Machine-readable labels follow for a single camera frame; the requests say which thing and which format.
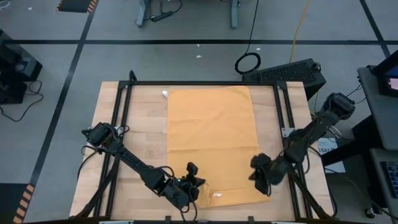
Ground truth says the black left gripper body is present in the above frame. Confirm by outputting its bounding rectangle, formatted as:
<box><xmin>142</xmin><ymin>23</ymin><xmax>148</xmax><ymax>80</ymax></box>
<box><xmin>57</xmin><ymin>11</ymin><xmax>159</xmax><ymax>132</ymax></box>
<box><xmin>158</xmin><ymin>161</ymin><xmax>200</xmax><ymax>211</ymax></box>

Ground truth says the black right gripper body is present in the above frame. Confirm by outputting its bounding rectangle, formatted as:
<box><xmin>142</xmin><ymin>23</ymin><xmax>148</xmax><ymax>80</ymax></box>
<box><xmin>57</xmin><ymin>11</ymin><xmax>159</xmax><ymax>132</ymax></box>
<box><xmin>250</xmin><ymin>152</ymin><xmax>292</xmax><ymax>196</ymax></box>

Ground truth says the orange waffle weave towel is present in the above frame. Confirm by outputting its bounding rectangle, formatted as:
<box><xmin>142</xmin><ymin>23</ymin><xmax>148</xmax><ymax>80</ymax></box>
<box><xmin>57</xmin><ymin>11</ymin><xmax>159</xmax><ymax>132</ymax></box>
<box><xmin>162</xmin><ymin>86</ymin><xmax>271</xmax><ymax>208</ymax></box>

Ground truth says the white paper sign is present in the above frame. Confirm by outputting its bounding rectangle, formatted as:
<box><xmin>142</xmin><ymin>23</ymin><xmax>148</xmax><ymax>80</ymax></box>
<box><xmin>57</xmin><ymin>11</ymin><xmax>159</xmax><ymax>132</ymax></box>
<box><xmin>317</xmin><ymin>138</ymin><xmax>346</xmax><ymax>174</ymax></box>

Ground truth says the black table support leg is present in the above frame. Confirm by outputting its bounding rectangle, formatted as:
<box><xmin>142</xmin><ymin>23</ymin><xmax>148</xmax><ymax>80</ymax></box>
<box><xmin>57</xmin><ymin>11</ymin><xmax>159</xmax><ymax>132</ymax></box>
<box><xmin>320</xmin><ymin>114</ymin><xmax>383</xmax><ymax>167</ymax></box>

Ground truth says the black computer tower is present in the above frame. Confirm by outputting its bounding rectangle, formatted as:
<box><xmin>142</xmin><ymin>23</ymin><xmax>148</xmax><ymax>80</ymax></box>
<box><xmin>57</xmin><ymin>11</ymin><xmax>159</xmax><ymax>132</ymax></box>
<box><xmin>241</xmin><ymin>58</ymin><xmax>327</xmax><ymax>101</ymax></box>

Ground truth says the grey side table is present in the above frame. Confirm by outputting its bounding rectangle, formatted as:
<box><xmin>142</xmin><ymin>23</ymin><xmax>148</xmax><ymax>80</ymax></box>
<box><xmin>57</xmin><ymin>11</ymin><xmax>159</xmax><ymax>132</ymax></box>
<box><xmin>357</xmin><ymin>65</ymin><xmax>398</xmax><ymax>152</ymax></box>
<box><xmin>369</xmin><ymin>147</ymin><xmax>398</xmax><ymax>218</ymax></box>

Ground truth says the dark control keypad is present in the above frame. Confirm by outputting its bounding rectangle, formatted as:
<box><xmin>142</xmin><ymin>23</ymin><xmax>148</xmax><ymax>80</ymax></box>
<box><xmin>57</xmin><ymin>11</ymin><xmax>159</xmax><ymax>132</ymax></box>
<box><xmin>381</xmin><ymin>161</ymin><xmax>398</xmax><ymax>200</ymax></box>

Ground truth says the black monitor with lit screen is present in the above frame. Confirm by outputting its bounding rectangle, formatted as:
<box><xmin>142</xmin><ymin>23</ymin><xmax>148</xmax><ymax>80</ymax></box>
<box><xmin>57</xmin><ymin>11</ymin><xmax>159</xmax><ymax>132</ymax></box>
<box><xmin>372</xmin><ymin>49</ymin><xmax>398</xmax><ymax>98</ymax></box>

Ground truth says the grey desk leg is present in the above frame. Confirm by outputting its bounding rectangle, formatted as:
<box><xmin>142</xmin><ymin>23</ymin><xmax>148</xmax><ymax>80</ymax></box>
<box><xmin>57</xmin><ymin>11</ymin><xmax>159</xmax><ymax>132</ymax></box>
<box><xmin>135</xmin><ymin>0</ymin><xmax>153</xmax><ymax>28</ymax></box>
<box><xmin>229</xmin><ymin>0</ymin><xmax>241</xmax><ymax>30</ymax></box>

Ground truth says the black orange hazard mat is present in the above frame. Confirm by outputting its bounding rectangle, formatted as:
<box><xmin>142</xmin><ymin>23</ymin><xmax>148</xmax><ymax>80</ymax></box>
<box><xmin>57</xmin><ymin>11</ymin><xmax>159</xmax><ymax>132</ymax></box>
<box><xmin>55</xmin><ymin>0</ymin><xmax>99</xmax><ymax>14</ymax></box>
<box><xmin>0</xmin><ymin>183</ymin><xmax>35</xmax><ymax>224</ymax></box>

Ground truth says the black power strip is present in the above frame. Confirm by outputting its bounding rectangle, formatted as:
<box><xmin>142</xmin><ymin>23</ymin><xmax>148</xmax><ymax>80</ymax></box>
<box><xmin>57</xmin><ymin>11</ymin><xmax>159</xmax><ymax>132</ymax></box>
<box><xmin>150</xmin><ymin>11</ymin><xmax>174</xmax><ymax>23</ymax></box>

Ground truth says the black equipment stack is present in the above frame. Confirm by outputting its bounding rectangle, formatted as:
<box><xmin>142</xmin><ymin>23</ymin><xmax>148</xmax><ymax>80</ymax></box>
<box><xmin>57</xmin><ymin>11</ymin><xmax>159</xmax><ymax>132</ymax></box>
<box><xmin>0</xmin><ymin>29</ymin><xmax>44</xmax><ymax>105</ymax></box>

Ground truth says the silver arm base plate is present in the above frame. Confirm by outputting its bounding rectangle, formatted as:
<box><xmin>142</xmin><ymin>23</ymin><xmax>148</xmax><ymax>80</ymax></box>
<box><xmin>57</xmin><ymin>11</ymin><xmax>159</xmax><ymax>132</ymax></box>
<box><xmin>280</xmin><ymin>127</ymin><xmax>295</xmax><ymax>139</ymax></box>

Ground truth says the black aluminium table frame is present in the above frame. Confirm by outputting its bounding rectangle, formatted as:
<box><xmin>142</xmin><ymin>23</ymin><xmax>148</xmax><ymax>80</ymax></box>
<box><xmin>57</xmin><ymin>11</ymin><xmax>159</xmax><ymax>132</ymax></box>
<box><xmin>74</xmin><ymin>70</ymin><xmax>338</xmax><ymax>222</ymax></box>

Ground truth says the black hanging cable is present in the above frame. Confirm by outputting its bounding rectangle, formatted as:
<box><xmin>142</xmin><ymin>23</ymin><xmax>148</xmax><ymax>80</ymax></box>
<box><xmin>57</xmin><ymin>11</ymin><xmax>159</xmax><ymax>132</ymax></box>
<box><xmin>234</xmin><ymin>0</ymin><xmax>262</xmax><ymax>76</ymax></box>

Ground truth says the yellow hanging cable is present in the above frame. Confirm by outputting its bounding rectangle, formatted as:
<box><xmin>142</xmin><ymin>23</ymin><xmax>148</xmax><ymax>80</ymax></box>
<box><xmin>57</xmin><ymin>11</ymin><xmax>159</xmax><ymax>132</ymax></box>
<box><xmin>289</xmin><ymin>0</ymin><xmax>312</xmax><ymax>63</ymax></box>

